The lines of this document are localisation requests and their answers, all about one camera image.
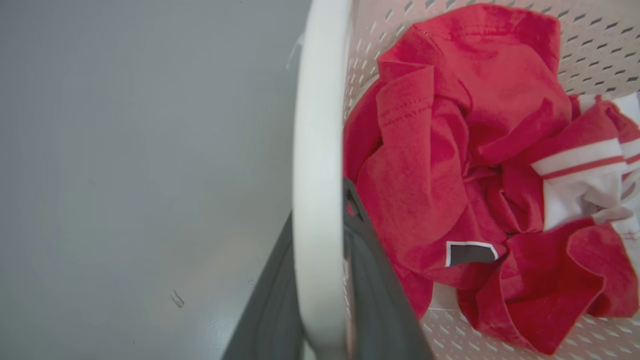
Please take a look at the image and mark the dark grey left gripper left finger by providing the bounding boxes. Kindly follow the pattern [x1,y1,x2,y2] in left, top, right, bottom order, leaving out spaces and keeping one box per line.
[222,212,306,360]

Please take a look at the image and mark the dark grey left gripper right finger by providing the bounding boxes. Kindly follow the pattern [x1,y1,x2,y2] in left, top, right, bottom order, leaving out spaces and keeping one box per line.
[343,178,436,360]

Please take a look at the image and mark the white brown-rimmed plastic laundry basket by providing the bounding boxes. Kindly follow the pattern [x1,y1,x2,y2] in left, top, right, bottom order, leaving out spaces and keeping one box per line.
[286,0,640,360]

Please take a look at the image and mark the red garment with black label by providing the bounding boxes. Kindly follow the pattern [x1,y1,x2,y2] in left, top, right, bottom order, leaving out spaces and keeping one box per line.
[343,4,640,355]

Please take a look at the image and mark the white garment with red stripes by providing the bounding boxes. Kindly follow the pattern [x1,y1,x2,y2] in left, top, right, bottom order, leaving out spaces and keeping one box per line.
[531,92,640,273]

